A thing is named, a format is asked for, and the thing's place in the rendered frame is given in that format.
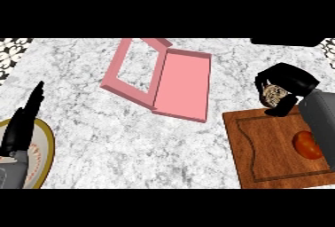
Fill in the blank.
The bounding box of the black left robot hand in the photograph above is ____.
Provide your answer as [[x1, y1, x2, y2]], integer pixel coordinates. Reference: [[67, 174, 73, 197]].
[[0, 80, 46, 158]]

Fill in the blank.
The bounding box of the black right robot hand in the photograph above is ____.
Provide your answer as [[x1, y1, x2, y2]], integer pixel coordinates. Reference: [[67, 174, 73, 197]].
[[254, 62, 322, 118]]

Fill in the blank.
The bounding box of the beige cupcake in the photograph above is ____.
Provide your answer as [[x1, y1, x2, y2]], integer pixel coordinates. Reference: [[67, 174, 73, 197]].
[[260, 83, 294, 108]]

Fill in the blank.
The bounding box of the pink open cardboard box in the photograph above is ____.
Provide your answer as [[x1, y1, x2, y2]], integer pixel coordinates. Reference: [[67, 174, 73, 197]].
[[99, 37, 214, 124]]

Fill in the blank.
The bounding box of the brown wooden cutting board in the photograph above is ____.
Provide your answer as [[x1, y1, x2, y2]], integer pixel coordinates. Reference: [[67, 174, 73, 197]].
[[222, 105, 335, 190]]

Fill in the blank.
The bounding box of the white plate with gold rim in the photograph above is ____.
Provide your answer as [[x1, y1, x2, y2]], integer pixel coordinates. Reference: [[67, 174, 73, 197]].
[[0, 117, 56, 190]]

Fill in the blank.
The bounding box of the black appliance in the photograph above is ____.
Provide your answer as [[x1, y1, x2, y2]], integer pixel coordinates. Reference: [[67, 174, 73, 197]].
[[250, 37, 328, 48]]

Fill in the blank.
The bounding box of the red tomato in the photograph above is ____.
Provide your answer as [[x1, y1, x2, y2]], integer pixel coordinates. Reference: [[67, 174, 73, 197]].
[[291, 130, 325, 160]]

